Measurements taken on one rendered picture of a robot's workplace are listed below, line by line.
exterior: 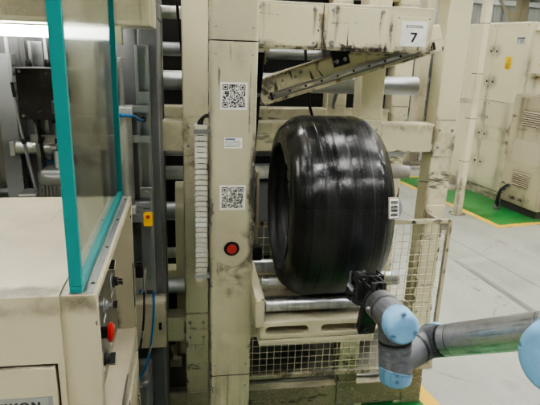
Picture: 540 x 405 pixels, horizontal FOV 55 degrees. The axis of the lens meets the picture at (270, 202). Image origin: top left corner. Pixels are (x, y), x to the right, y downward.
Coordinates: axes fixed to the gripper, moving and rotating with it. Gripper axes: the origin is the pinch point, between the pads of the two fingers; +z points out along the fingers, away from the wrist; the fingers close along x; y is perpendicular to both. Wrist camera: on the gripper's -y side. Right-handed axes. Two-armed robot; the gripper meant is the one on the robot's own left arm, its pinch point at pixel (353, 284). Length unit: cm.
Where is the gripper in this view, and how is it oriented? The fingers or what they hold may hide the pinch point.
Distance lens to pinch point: 149.6
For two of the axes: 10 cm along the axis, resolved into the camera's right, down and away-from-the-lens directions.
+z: -1.5, -1.7, 9.7
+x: -9.9, 0.1, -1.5
